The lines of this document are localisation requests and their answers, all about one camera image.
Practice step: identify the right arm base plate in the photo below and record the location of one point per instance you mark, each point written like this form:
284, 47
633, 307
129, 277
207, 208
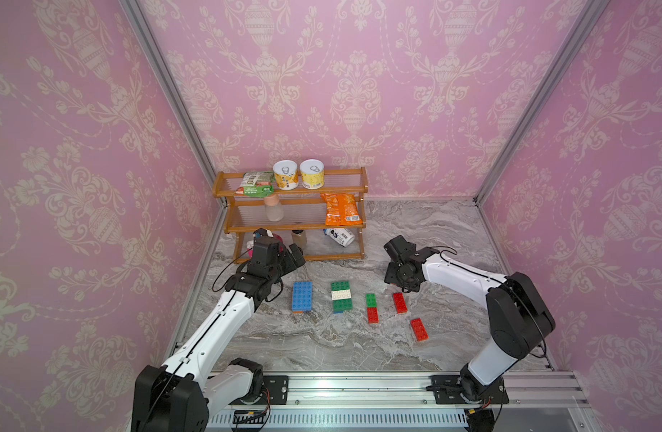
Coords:
454, 389

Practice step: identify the red brick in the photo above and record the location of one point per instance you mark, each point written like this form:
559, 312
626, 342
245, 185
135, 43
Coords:
400, 303
419, 330
372, 315

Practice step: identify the orange chip bag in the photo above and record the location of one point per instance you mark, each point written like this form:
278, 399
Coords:
342, 210

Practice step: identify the green white snack packet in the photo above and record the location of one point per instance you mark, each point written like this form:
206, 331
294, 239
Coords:
257, 184

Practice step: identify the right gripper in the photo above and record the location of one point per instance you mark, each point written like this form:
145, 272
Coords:
389, 276

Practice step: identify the wooden three-tier shelf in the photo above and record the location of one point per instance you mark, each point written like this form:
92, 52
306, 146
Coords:
303, 209

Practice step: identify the clear plastic bottle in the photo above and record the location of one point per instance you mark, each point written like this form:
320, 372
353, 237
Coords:
273, 208

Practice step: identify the white black lying can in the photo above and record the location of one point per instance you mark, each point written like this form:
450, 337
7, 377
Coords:
342, 236

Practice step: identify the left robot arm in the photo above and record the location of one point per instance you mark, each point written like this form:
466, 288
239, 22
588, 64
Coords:
183, 393

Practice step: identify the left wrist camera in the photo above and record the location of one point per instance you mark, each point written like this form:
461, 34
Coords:
262, 233

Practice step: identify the right yellow noodle cup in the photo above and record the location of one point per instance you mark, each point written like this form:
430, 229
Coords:
312, 174

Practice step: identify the light blue brick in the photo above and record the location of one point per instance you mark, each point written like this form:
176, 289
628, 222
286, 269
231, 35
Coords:
302, 297
303, 287
299, 306

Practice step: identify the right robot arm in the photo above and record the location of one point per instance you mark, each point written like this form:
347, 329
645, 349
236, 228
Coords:
519, 319

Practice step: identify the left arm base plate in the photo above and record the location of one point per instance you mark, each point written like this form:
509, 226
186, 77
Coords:
273, 388

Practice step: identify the small green brick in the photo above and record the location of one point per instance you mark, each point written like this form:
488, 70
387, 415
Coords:
371, 301

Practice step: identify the left yellow noodle cup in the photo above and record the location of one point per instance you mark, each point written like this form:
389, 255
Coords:
286, 174

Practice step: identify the small brown jar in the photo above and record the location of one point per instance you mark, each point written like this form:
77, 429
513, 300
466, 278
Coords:
299, 238

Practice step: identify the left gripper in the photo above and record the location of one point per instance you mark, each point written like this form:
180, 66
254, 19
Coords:
291, 263

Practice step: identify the white brick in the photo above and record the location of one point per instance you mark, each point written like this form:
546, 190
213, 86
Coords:
341, 295

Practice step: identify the yellow noodle cup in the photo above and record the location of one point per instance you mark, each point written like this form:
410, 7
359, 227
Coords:
312, 174
286, 174

